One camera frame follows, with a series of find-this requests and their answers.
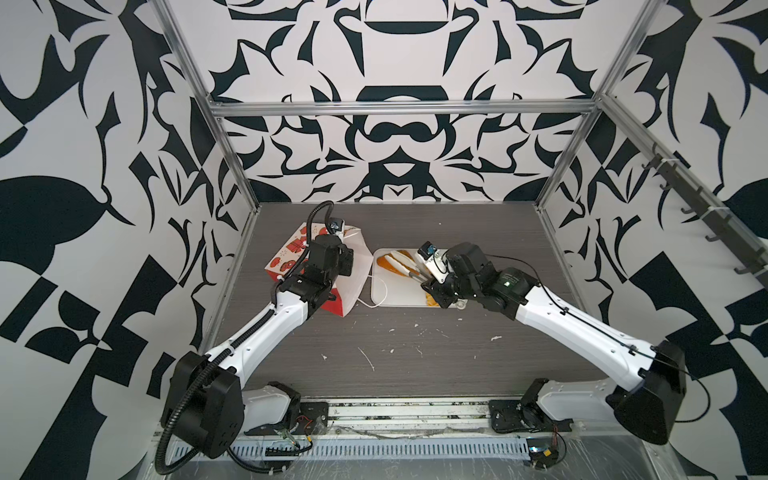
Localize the red white paper bag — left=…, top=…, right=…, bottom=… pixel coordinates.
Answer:
left=264, top=223, right=373, bottom=317

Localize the twisted fake bread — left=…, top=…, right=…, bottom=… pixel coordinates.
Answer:
left=425, top=293, right=439, bottom=307

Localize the brown fake croissant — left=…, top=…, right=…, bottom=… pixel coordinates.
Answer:
left=383, top=250, right=421, bottom=282

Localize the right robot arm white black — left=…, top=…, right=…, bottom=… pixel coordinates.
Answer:
left=416, top=242, right=687, bottom=445

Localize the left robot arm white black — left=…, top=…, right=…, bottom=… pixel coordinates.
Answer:
left=155, top=233, right=354, bottom=475

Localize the white plastic tray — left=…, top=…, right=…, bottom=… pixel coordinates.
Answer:
left=370, top=248, right=440, bottom=308

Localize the small circuit board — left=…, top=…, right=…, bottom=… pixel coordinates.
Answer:
left=526, top=435, right=568, bottom=470

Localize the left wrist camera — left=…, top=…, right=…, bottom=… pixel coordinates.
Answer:
left=326, top=217, right=345, bottom=234

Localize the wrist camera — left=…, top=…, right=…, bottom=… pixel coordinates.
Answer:
left=417, top=241, right=449, bottom=284
left=326, top=217, right=345, bottom=234

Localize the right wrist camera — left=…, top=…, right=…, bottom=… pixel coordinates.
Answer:
left=417, top=241, right=449, bottom=284

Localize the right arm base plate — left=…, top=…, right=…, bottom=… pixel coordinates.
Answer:
left=488, top=400, right=573, bottom=434

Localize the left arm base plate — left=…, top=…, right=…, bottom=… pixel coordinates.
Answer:
left=244, top=401, right=329, bottom=436

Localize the white slotted cable duct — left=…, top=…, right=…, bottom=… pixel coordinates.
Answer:
left=170, top=436, right=532, bottom=462

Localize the black corrugated cable hose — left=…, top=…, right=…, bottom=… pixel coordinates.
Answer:
left=154, top=353, right=313, bottom=476

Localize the grey wall hook rack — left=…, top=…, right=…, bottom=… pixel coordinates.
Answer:
left=643, top=142, right=767, bottom=289

